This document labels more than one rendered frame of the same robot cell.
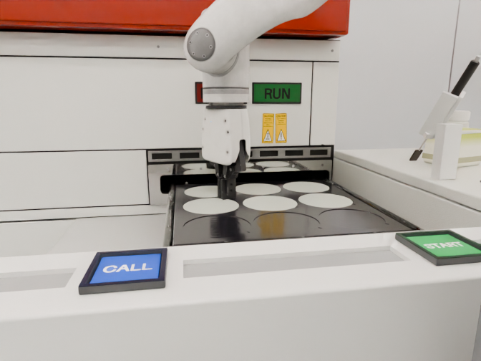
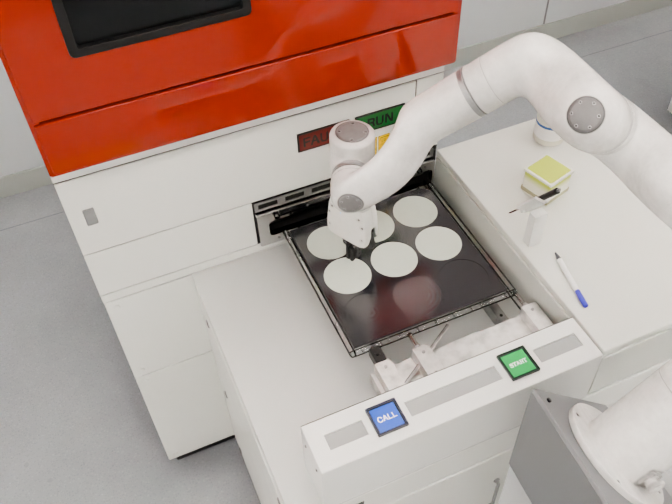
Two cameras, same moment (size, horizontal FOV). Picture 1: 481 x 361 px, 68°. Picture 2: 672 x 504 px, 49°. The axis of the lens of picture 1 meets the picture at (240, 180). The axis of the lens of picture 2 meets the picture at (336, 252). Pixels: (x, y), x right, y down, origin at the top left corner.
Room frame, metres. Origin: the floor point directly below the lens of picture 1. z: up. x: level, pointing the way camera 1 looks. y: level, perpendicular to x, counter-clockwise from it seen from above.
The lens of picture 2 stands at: (-0.36, 0.29, 2.08)
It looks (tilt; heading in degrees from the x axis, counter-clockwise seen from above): 48 degrees down; 347
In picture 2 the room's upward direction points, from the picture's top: 2 degrees counter-clockwise
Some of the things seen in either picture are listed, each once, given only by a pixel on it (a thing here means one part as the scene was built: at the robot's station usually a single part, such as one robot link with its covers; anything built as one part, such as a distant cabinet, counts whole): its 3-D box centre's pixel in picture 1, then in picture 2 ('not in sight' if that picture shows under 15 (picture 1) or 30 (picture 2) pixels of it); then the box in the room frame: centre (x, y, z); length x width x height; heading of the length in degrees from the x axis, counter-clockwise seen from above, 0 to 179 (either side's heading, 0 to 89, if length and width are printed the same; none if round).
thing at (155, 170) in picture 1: (243, 180); (347, 201); (0.84, -0.01, 0.89); 0.44 x 0.02 x 0.10; 99
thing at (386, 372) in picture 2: not in sight; (391, 381); (0.35, 0.04, 0.89); 0.08 x 0.03 x 0.03; 9
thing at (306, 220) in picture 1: (269, 203); (393, 259); (0.64, -0.05, 0.90); 0.34 x 0.34 x 0.01; 9
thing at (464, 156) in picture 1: (452, 146); (546, 180); (0.68, -0.40, 1.00); 0.07 x 0.07 x 0.07; 25
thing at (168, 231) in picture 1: (170, 210); (316, 289); (0.60, 0.12, 0.90); 0.37 x 0.01 x 0.01; 9
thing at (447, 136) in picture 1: (440, 134); (532, 213); (0.57, -0.32, 1.03); 0.06 x 0.04 x 0.13; 9
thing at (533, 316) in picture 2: not in sight; (538, 322); (0.40, -0.28, 0.89); 0.08 x 0.03 x 0.03; 9
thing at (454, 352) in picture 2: not in sight; (463, 360); (0.38, -0.12, 0.87); 0.36 x 0.08 x 0.03; 99
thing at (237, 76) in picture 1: (225, 49); (352, 160); (0.66, 0.03, 1.17); 0.09 x 0.08 x 0.13; 163
